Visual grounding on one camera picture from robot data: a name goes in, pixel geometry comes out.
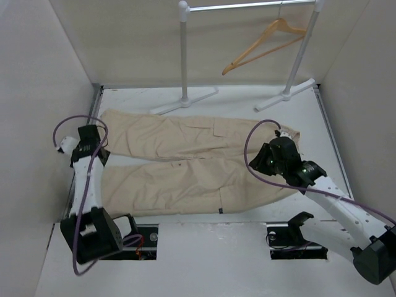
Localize beige trousers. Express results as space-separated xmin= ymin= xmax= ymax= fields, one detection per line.
xmin=101 ymin=110 xmax=294 ymax=217

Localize wooden clothes hanger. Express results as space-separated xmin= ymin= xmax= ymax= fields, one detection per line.
xmin=222 ymin=2 xmax=308 ymax=76

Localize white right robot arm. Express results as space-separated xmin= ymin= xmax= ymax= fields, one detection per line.
xmin=245 ymin=136 xmax=395 ymax=285

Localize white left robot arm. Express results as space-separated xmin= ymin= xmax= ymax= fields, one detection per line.
xmin=58 ymin=125 xmax=143 ymax=264

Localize white clothes rack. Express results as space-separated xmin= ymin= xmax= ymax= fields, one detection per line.
xmin=149 ymin=0 xmax=325 ymax=115

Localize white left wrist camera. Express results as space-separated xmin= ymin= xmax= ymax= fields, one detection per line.
xmin=56 ymin=136 xmax=79 ymax=156

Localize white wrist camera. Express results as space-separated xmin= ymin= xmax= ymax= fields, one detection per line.
xmin=56 ymin=136 xmax=79 ymax=156
xmin=275 ymin=126 xmax=300 ymax=144

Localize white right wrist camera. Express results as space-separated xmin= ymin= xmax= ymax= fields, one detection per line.
xmin=275 ymin=126 xmax=300 ymax=144

